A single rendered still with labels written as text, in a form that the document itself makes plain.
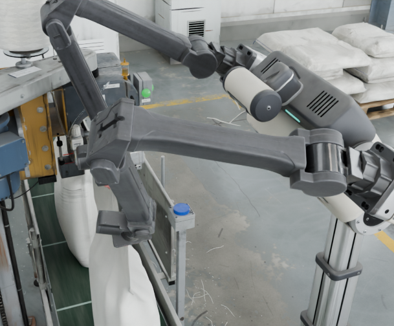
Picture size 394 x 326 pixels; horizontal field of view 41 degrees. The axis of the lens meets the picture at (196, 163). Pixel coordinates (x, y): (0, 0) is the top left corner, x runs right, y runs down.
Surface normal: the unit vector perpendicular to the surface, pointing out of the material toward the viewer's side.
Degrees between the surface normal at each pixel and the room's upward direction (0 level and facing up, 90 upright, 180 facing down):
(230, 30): 90
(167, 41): 95
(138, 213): 118
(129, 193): 124
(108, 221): 36
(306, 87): 40
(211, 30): 90
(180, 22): 90
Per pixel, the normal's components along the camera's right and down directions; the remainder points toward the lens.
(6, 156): 0.73, 0.37
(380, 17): -0.93, 0.17
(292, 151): 0.30, -0.39
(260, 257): 0.03, -0.86
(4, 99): 0.87, 0.28
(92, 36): 0.37, 0.49
